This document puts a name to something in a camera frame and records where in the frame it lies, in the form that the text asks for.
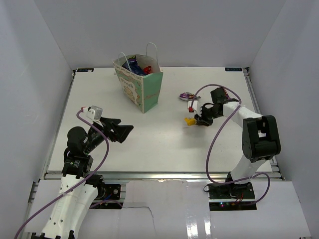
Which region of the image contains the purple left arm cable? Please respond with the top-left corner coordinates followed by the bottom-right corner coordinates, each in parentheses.
top-left (13, 107), bottom-right (110, 239)

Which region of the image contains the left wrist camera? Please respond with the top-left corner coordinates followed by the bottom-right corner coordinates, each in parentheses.
top-left (81, 106), bottom-right (103, 120)

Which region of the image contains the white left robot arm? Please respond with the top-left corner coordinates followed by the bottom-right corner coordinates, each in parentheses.
top-left (32, 118), bottom-right (134, 239)

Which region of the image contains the red candy bag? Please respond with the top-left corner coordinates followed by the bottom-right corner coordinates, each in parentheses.
top-left (143, 66), bottom-right (153, 75)

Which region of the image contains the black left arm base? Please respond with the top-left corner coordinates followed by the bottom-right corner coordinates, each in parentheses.
top-left (96, 184), bottom-right (121, 200)

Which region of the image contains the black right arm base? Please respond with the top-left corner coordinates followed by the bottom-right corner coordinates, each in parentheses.
top-left (203, 183), bottom-right (257, 212)

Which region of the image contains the green paper gift bag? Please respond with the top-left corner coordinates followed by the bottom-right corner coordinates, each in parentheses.
top-left (113, 52), bottom-right (163, 113)

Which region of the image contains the yellow snack bar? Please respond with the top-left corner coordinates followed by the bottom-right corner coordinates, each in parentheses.
top-left (184, 118), bottom-right (197, 126)

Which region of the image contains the dark purple candy bar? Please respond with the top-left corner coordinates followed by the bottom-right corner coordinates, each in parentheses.
top-left (223, 88), bottom-right (232, 101)

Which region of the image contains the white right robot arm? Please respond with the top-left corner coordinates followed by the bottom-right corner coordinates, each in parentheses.
top-left (188, 84), bottom-right (281, 199)

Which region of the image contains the blue purple snack bag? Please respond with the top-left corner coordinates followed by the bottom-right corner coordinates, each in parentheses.
top-left (122, 55), bottom-right (147, 76)

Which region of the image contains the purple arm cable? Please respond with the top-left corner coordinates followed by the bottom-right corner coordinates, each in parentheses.
top-left (193, 84), bottom-right (271, 206)
top-left (13, 107), bottom-right (110, 239)

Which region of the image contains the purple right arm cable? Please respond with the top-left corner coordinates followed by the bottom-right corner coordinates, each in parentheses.
top-left (193, 84), bottom-right (271, 206)

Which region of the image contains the purple chocolate egg candy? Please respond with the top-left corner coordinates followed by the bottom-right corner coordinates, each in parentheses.
top-left (179, 92), bottom-right (194, 101)

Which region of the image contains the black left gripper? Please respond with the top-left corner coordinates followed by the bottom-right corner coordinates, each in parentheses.
top-left (84, 116), bottom-right (133, 153)

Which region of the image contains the white foam board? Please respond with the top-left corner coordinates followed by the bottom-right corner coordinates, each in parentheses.
top-left (23, 180), bottom-right (312, 239)

